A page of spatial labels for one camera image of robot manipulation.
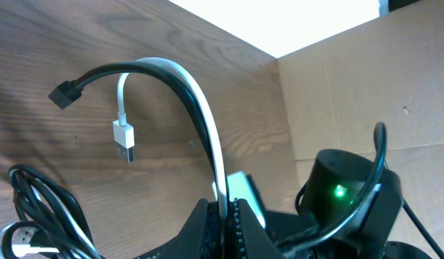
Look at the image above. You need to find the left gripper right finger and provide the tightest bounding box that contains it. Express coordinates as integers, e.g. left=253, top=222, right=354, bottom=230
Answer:
left=227, top=199, right=283, bottom=259

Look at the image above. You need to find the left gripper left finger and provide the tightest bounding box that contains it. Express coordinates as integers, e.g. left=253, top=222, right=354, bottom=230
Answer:
left=136, top=199, right=222, bottom=259

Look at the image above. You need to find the white usb cable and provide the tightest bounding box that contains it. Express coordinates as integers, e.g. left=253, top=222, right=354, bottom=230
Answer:
left=0, top=57, right=229, bottom=258

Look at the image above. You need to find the black usb cable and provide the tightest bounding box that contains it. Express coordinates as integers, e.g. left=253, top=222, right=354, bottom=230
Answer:
left=0, top=60, right=230, bottom=259

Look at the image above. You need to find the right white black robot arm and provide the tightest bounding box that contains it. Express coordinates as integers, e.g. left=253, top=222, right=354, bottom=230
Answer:
left=266, top=149, right=428, bottom=258

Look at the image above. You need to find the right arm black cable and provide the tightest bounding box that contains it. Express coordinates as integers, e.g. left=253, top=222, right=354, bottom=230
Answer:
left=275, top=122, right=444, bottom=259

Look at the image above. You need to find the cardboard wall panel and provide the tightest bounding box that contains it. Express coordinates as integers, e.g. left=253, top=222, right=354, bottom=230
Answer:
left=278, top=0, right=444, bottom=251

